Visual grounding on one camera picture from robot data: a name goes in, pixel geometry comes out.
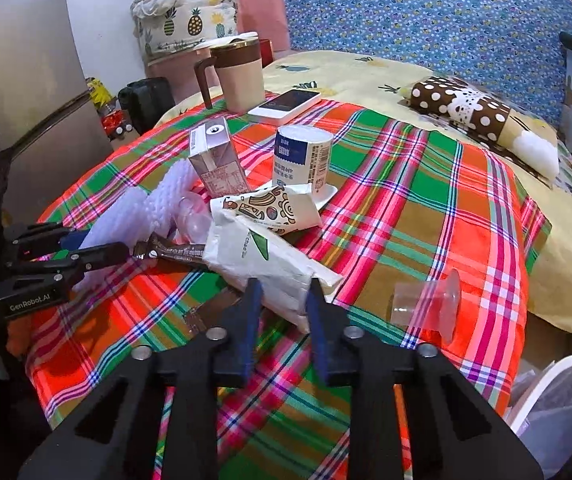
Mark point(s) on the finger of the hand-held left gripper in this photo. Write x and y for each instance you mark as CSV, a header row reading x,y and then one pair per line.
x,y
95,256
40,240

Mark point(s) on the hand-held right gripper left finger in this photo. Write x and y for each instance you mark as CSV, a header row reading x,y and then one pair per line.
x,y
254,310

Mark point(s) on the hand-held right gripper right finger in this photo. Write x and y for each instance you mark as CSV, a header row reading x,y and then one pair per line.
x,y
316,322

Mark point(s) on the white paper packet green print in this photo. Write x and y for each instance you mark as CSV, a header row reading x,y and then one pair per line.
x,y
256,255

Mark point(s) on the brown snack wrapper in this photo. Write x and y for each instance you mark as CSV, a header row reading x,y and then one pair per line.
x,y
175,251

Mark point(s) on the white foam fruit net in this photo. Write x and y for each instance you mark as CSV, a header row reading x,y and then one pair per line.
x,y
165,200

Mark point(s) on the clear plastic cup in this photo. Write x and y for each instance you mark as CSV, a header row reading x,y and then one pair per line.
x,y
416,305

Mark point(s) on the cartoon print carton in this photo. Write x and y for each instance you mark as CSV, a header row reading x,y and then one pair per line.
x,y
266,207

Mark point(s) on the clear plastic container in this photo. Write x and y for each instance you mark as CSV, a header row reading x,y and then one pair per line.
x,y
193,220

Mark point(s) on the pink drink carton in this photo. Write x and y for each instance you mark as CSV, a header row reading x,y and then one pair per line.
x,y
215,160

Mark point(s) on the white round waste bin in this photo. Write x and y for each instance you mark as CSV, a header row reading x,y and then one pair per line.
x,y
566,400

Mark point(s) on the white plastic lid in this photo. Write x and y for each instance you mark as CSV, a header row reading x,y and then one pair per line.
x,y
327,194

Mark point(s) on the red packet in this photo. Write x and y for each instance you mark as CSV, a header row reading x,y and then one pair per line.
x,y
115,125

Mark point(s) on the black bag on floor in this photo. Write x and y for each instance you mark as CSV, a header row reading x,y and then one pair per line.
x,y
145,105

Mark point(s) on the yellow packet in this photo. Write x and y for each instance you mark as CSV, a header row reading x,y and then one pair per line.
x,y
98,91

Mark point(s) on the colourful plaid blanket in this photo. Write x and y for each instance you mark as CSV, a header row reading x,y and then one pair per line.
x,y
416,185

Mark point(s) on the silver refrigerator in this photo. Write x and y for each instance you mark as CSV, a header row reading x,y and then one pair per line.
x,y
25,60

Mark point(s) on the white smartphone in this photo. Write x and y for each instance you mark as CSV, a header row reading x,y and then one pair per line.
x,y
286,105

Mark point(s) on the beige brown lidded mug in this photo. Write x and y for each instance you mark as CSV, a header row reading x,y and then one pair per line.
x,y
238,80

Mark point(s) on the pineapple print fabric bag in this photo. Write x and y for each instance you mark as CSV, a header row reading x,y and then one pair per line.
x,y
190,20

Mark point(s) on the red box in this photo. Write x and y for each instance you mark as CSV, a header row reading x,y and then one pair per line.
x,y
266,52

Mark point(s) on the brown polka dot pillow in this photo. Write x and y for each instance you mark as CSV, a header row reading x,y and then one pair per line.
x,y
466,105

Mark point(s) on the blue floral headboard cloth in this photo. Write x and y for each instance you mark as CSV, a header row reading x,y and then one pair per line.
x,y
416,10

